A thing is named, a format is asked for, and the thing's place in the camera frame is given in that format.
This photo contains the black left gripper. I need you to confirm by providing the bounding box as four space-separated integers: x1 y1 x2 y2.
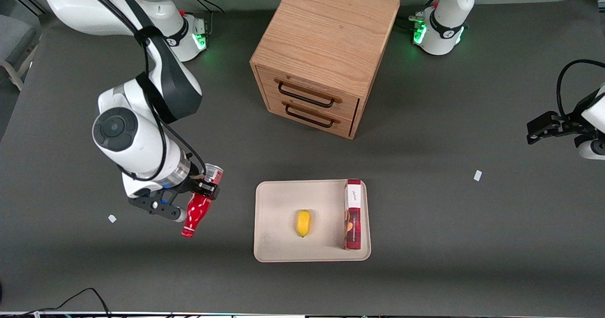
527 90 605 145

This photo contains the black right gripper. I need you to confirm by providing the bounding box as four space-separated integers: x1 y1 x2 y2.
156 175 221 206

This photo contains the red coke bottle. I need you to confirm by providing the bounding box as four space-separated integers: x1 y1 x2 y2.
181 164 224 239

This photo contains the beige plastic tray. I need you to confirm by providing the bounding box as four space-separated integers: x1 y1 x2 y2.
253 180 372 263

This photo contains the yellow lemon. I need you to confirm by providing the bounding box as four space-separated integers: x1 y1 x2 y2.
296 209 312 238

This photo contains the wooden drawer front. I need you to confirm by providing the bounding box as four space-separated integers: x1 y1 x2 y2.
266 95 356 138
258 66 361 121

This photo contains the red cracker box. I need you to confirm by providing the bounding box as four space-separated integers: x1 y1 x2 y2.
343 179 363 251

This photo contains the wooden drawer cabinet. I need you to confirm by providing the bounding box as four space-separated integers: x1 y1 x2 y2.
250 0 401 140

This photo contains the grey chair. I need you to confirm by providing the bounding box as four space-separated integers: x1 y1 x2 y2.
0 14 41 92

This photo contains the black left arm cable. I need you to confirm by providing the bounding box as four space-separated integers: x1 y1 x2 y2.
556 59 605 118

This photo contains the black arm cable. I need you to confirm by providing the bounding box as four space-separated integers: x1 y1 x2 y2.
71 0 207 182
556 59 605 118

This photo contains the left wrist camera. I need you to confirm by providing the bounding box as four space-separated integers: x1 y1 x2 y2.
574 135 605 161

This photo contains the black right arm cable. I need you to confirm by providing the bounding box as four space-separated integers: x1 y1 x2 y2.
71 0 207 182

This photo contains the black drawer handle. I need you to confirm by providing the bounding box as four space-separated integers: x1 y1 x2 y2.
285 103 336 129
277 82 337 109

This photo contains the black cable at table edge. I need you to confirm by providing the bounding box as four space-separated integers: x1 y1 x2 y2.
0 287 112 318

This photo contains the black right base cable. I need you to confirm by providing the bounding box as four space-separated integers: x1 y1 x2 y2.
181 0 225 37

